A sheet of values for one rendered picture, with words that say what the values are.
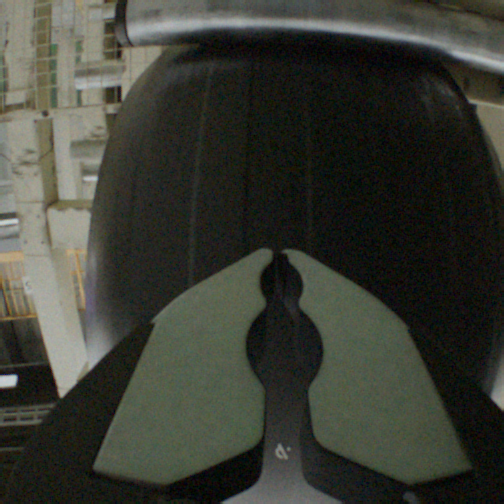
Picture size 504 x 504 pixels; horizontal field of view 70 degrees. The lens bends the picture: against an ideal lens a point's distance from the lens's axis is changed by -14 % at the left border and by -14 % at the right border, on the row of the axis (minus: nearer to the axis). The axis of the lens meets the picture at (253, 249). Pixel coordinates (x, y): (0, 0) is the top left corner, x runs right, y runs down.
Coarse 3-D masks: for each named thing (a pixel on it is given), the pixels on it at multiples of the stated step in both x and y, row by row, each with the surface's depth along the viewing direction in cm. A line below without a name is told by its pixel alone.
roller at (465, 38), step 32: (128, 0) 24; (160, 0) 24; (192, 0) 24; (224, 0) 24; (256, 0) 24; (288, 0) 24; (320, 0) 24; (352, 0) 24; (384, 0) 24; (128, 32) 25; (160, 32) 25; (192, 32) 25; (224, 32) 25; (256, 32) 25; (288, 32) 25; (320, 32) 25; (352, 32) 25; (384, 32) 24; (416, 32) 24; (448, 32) 24; (480, 32) 23; (480, 64) 25
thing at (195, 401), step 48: (192, 288) 10; (240, 288) 10; (192, 336) 8; (240, 336) 9; (144, 384) 7; (192, 384) 7; (240, 384) 7; (144, 432) 6; (192, 432) 6; (240, 432) 6; (144, 480) 6; (192, 480) 6; (240, 480) 7
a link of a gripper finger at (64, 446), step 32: (128, 352) 8; (96, 384) 7; (64, 416) 6; (96, 416) 7; (32, 448) 6; (64, 448) 6; (96, 448) 6; (32, 480) 5; (64, 480) 5; (96, 480) 5
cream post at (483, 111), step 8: (488, 16) 37; (480, 104) 43; (480, 112) 43; (488, 112) 41; (496, 112) 39; (488, 120) 41; (496, 120) 39; (488, 128) 42; (496, 128) 40; (496, 136) 40; (496, 144) 40
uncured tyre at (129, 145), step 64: (192, 64) 26; (256, 64) 25; (320, 64) 25; (384, 64) 26; (128, 128) 25; (192, 128) 23; (256, 128) 23; (320, 128) 23; (384, 128) 23; (448, 128) 23; (128, 192) 22; (192, 192) 21; (256, 192) 21; (320, 192) 21; (384, 192) 21; (448, 192) 21; (128, 256) 22; (192, 256) 21; (320, 256) 21; (384, 256) 21; (448, 256) 21; (128, 320) 21; (448, 320) 20
